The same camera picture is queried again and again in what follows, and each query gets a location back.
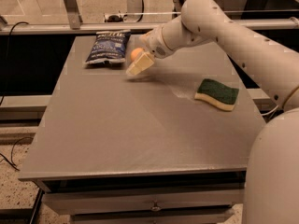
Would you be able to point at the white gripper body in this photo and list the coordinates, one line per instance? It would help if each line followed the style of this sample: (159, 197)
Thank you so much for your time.
(154, 44)

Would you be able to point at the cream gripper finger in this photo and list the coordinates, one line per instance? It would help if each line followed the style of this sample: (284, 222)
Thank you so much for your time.
(143, 61)
(145, 38)

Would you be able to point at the orange fruit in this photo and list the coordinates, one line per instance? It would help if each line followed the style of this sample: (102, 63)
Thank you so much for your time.
(135, 53)

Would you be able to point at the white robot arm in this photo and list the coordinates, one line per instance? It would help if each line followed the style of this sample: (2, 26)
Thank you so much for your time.
(272, 179)

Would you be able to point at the blue chip bag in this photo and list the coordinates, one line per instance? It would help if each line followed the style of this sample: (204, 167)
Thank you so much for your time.
(109, 47)

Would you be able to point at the green yellow sponge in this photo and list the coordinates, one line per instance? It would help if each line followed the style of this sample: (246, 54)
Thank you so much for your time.
(217, 94)

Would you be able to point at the grey table with drawers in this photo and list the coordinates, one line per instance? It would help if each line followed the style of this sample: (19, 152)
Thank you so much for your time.
(109, 146)

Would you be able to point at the drawer pull knob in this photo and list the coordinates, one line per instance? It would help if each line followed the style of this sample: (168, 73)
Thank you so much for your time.
(155, 208)

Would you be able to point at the metal guard rail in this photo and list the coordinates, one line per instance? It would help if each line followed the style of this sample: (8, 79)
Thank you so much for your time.
(51, 17)

